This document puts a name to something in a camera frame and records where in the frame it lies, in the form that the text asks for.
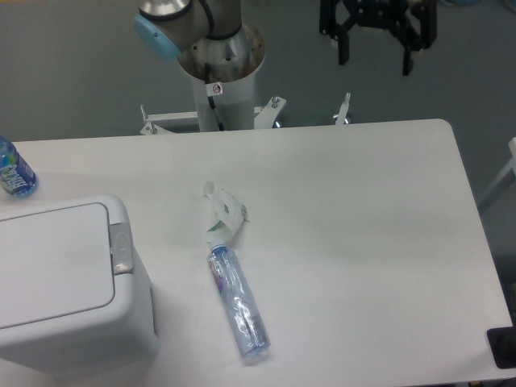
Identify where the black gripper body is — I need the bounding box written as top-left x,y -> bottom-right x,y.
319,1 -> 437,50

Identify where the white trash can lid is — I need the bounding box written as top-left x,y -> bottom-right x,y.
1,203 -> 114,328

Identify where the white trash can body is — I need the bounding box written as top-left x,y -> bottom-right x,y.
1,194 -> 159,378

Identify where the crumpled white paper wrapper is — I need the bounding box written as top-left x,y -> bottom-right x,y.
203,182 -> 249,250

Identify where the black device at table edge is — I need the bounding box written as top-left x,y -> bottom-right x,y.
487,327 -> 515,369

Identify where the grey lid push button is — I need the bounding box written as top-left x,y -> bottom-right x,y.
109,223 -> 134,276

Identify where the clear empty plastic bottle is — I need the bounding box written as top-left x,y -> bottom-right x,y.
206,245 -> 271,365

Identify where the blue labelled water bottle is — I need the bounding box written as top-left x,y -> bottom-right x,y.
1,136 -> 39,198

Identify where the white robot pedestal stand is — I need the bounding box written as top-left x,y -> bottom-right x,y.
139,41 -> 352,136

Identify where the black cable on pedestal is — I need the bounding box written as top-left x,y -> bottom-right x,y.
204,62 -> 226,132

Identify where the white frame at right edge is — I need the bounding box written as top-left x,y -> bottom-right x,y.
477,137 -> 515,214

